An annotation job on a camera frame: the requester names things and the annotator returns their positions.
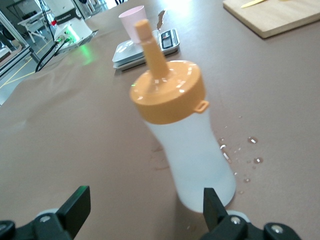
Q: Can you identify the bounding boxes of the black base cable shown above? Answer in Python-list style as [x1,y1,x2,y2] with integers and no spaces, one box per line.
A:
[34,37,67,73]

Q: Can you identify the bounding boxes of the silver digital kitchen scale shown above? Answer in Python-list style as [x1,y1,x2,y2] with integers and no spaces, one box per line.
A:
[111,28,181,71]

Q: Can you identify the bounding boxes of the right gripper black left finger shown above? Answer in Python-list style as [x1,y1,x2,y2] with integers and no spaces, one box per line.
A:
[0,185,91,240]

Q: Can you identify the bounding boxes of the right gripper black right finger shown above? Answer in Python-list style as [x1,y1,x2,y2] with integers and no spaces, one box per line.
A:
[202,187,301,240]

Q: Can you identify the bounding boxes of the aluminium table frame rail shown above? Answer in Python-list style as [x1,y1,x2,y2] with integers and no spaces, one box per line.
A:
[0,12,35,79]

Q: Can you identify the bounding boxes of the brown paper table cover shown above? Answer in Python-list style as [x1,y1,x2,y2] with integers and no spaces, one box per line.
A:
[0,0,320,240]

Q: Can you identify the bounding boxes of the pink plastic cup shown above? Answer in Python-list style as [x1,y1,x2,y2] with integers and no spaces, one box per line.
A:
[118,6,147,45]

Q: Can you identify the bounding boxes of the yellow plastic knife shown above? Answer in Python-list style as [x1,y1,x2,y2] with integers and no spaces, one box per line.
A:
[240,0,266,8]

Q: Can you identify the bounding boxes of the translucent sauce bottle orange cap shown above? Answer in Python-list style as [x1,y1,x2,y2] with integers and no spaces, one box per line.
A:
[129,19,238,214]

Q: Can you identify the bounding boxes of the wooden cutting board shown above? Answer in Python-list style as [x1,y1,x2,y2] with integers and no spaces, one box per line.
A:
[222,0,320,39]

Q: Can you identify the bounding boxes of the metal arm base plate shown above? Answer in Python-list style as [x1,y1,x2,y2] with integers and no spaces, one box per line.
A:
[53,29,100,50]

